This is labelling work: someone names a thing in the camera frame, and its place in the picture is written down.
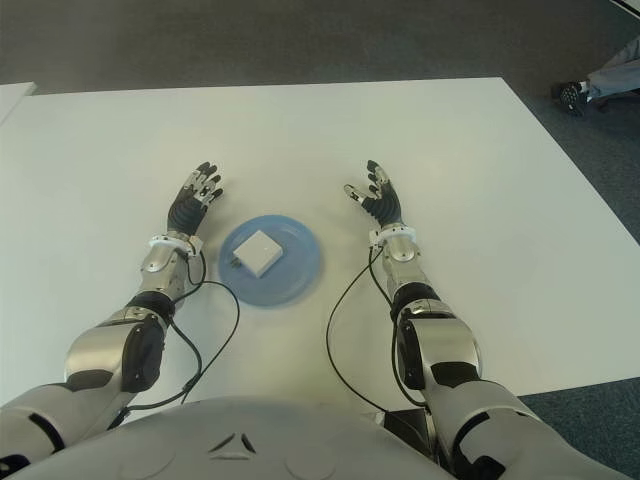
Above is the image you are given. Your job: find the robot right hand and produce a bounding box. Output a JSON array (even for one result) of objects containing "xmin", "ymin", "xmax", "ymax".
[{"xmin": 342, "ymin": 159, "xmax": 406, "ymax": 232}]

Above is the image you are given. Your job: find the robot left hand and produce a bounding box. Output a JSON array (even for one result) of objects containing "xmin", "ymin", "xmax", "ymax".
[{"xmin": 165, "ymin": 159, "xmax": 224, "ymax": 237}]

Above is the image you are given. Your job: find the white charger plug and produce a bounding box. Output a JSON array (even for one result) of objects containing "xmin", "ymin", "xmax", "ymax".
[{"xmin": 229, "ymin": 229, "xmax": 285, "ymax": 279}]

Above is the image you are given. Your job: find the blue plate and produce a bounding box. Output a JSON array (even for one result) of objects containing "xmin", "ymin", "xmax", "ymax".
[{"xmin": 218, "ymin": 213, "xmax": 324, "ymax": 309}]

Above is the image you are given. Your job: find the white side table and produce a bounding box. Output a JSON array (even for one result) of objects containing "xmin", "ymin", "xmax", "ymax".
[{"xmin": 0, "ymin": 81, "xmax": 39, "ymax": 126}]

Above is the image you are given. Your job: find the black base block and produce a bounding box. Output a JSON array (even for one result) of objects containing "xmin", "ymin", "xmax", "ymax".
[{"xmin": 383, "ymin": 408, "xmax": 436, "ymax": 456}]

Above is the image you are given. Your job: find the silver robot torso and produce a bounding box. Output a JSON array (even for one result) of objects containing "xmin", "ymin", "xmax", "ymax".
[{"xmin": 47, "ymin": 394, "xmax": 454, "ymax": 480}]

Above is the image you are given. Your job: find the grey trouser leg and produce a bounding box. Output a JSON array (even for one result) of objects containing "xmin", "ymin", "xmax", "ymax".
[{"xmin": 584, "ymin": 42, "xmax": 640, "ymax": 104}]

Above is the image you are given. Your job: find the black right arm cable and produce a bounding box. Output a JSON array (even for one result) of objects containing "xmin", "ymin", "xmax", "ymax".
[{"xmin": 324, "ymin": 247, "xmax": 426, "ymax": 416}]

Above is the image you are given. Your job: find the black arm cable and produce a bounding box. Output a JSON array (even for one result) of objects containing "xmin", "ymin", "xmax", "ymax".
[
  {"xmin": 324, "ymin": 247, "xmax": 426, "ymax": 416},
  {"xmin": 107, "ymin": 249, "xmax": 241, "ymax": 426}
]

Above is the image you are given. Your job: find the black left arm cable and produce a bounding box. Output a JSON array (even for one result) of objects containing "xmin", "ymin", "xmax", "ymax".
[{"xmin": 107, "ymin": 249, "xmax": 241, "ymax": 426}]

